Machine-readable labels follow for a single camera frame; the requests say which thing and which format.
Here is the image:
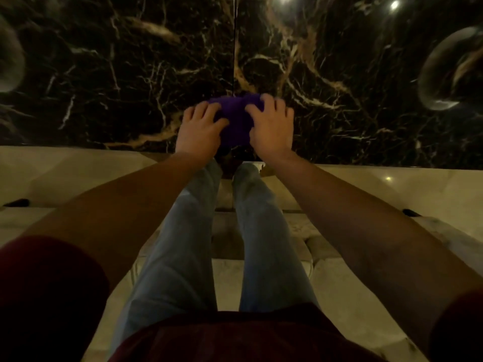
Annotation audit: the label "person's left hand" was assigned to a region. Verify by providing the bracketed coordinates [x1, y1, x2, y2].
[175, 101, 230, 163]

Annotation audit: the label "person's right hand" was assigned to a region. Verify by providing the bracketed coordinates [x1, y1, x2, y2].
[245, 93, 295, 161]

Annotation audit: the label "purple cleaning cloth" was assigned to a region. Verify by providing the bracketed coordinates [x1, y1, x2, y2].
[208, 93, 265, 148]

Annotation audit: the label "person's right forearm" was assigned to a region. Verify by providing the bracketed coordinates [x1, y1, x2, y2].
[260, 151, 483, 359]

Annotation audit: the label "person's left forearm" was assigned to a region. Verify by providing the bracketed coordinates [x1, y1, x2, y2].
[21, 151, 216, 294]

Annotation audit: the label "light blue jeans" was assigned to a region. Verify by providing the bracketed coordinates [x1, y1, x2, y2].
[109, 159, 320, 353]

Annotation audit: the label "maroon shirt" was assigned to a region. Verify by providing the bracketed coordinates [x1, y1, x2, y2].
[0, 235, 483, 362]

